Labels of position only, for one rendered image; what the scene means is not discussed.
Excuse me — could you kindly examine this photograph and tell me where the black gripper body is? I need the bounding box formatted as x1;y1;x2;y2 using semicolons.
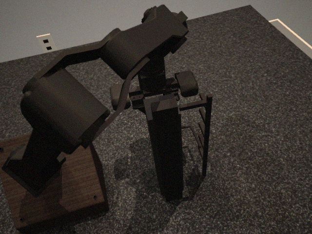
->
110;64;198;111

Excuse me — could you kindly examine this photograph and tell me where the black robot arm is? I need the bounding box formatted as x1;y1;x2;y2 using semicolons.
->
1;5;188;198

